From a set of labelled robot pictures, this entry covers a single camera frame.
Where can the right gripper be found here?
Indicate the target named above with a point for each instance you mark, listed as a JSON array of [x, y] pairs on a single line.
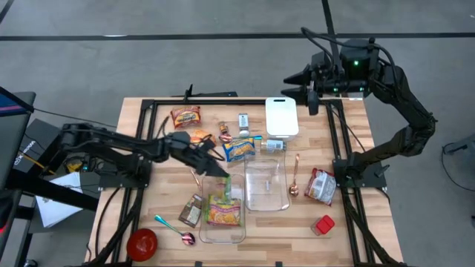
[[323, 74]]

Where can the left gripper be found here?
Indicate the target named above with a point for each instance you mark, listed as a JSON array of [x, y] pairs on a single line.
[[183, 146]]

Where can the orange chicken ramen pack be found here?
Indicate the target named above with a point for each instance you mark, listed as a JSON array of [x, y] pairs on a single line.
[[202, 136]]

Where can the blue ramen pack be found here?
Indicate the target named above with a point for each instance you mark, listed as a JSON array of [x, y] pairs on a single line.
[[239, 150]]

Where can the brown snack packet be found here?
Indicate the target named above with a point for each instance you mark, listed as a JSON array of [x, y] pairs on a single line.
[[191, 211]]

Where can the pink lime shrimp ramen pack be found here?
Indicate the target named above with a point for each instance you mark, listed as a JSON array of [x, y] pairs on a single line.
[[222, 213]]

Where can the glass spice jar white label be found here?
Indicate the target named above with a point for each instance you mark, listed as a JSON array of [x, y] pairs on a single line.
[[274, 145]]

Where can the copper spoon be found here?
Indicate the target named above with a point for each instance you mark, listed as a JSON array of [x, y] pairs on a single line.
[[294, 191]]

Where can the red roast beef ramen pack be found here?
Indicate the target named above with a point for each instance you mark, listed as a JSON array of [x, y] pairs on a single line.
[[321, 187]]

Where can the red-lidded spice container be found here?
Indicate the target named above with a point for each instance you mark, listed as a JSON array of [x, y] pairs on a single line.
[[326, 223]]

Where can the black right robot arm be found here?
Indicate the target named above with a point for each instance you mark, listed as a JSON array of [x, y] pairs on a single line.
[[408, 104]]

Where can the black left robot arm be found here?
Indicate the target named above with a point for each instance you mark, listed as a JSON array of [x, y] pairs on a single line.
[[111, 141]]

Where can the small amber spice jar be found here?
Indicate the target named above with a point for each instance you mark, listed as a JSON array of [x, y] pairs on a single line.
[[223, 128]]

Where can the white rectangular tray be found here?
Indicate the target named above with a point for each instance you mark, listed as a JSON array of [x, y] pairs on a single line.
[[282, 122]]

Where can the orange red ramen pack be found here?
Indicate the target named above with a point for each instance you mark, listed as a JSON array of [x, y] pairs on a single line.
[[185, 118]]

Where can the white-capped spice jar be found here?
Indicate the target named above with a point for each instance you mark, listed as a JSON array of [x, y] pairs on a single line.
[[243, 122]]

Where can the clear plastic storage bin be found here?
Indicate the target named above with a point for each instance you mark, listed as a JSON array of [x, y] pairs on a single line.
[[267, 200], [222, 235]]

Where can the iridescent rainbow spoon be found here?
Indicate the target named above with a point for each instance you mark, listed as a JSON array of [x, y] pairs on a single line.
[[188, 238]]

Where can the red bowl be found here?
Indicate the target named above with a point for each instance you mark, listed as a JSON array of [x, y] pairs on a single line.
[[142, 244]]

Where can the white paper sheet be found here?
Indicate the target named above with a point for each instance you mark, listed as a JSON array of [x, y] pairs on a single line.
[[55, 211]]

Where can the black box white lettering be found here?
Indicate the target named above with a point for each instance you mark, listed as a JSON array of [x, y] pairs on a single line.
[[41, 137]]

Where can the black metal table frame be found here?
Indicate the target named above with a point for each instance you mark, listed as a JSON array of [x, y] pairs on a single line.
[[222, 102]]

